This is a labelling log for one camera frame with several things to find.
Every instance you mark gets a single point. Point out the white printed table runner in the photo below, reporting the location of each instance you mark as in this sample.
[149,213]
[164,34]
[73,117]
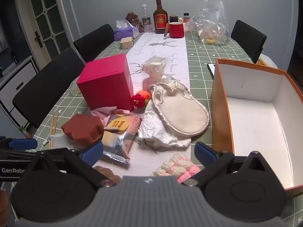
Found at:
[165,49]

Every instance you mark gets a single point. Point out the black chair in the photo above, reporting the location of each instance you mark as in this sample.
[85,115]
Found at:
[47,82]
[94,42]
[248,37]

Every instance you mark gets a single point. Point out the pink cloth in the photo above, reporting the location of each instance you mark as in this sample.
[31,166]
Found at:
[101,113]

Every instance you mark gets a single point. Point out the brown bear figurine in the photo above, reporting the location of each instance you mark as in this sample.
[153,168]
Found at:
[132,17]

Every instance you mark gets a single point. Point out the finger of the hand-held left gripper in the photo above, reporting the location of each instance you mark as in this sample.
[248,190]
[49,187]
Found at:
[23,143]
[16,153]

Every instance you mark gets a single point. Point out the orange cardboard box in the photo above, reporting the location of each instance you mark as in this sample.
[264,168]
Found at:
[251,123]

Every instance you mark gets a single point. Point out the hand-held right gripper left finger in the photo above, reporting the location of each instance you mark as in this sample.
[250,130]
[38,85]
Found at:
[92,152]

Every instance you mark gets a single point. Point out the white tablet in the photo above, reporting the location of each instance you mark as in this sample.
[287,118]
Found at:
[211,71]

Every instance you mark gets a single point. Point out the red orange crochet flower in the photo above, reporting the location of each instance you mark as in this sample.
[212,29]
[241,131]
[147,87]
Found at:
[139,99]

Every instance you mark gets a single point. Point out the green checked tablecloth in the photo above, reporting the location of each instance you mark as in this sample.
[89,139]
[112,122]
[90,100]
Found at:
[201,59]

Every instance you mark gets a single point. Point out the glass-paned door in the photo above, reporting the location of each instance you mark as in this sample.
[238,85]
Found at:
[47,11]

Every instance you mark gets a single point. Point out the brown sponge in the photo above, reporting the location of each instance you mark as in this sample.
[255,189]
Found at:
[80,127]

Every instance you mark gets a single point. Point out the purple tissue box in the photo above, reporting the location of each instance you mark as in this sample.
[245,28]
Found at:
[123,32]

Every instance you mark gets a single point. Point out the white fluffy cloth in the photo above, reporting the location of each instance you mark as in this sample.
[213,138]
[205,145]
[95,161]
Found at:
[269,60]

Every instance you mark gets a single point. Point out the brown plush toy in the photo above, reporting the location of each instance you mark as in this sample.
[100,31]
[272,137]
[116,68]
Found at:
[109,173]

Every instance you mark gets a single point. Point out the plastic-wrapped plush doll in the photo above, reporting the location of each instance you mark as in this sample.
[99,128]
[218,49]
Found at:
[153,71]

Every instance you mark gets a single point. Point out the dark glass jar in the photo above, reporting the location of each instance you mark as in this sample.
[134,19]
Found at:
[173,18]

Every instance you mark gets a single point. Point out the small glass dish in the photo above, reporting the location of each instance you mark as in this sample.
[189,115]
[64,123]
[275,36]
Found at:
[74,89]

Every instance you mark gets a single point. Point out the white crinkled cloth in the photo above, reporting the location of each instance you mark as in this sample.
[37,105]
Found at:
[156,133]

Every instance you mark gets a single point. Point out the white cabinet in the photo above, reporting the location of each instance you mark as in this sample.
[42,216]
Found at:
[14,82]

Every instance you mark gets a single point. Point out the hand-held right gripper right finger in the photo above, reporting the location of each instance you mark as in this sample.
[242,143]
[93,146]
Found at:
[204,155]

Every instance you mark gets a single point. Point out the clear plastic bag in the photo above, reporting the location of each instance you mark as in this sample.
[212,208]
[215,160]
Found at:
[210,28]

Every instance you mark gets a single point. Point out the pink red square box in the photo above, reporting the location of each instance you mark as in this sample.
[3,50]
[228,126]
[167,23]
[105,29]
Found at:
[104,87]

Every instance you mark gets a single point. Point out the pink white knit piece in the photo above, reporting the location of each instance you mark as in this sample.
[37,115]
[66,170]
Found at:
[170,165]

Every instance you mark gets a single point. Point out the dark shuttered window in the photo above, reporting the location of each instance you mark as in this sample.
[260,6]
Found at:
[2,37]

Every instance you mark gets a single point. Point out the bamboo skewer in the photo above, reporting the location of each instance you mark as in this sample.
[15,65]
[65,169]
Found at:
[55,125]
[51,130]

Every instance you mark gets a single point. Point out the person's left hand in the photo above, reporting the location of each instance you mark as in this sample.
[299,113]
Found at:
[2,204]

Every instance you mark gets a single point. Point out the small beige box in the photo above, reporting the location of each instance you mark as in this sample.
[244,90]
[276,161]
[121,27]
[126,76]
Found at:
[126,43]

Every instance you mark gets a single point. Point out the brown liquor bottle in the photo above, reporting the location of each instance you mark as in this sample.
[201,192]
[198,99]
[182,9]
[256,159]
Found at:
[160,21]

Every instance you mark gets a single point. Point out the white paper napkin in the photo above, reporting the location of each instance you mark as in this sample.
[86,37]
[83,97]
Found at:
[58,140]

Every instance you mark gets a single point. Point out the yellow cloth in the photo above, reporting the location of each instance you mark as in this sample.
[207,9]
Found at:
[260,62]

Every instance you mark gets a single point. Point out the clear water bottle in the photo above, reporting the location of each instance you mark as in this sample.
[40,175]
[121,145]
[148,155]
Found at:
[146,20]

